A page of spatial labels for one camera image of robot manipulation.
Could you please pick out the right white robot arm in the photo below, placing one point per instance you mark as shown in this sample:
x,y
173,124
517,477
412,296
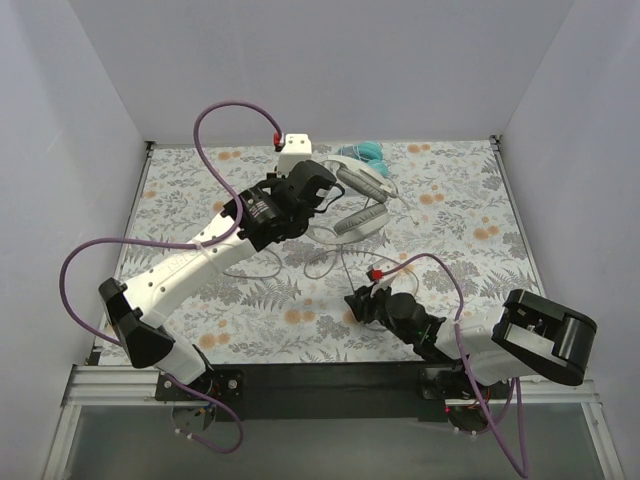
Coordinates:
x,y
527,335

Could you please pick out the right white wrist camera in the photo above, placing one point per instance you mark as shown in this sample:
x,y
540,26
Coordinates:
x,y
379,280

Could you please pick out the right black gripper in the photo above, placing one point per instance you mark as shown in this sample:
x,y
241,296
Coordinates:
x,y
373,304

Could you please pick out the aluminium frame rail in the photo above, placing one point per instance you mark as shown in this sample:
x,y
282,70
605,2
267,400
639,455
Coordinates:
x,y
95,386

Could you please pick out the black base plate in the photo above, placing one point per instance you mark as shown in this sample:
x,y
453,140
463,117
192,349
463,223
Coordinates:
x,y
361,390

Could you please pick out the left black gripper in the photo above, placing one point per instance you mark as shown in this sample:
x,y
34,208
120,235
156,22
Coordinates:
x,y
310,185

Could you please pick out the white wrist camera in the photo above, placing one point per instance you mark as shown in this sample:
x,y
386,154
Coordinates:
x,y
379,280
292,148

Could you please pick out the teal white headphones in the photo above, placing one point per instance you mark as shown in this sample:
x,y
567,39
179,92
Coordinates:
x,y
369,153

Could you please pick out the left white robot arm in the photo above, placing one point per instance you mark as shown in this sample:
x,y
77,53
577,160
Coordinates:
x,y
272,211

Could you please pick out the floral table mat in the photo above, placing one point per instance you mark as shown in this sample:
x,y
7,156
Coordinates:
x,y
286,304

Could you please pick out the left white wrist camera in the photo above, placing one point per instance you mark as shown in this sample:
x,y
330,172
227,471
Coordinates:
x,y
292,148

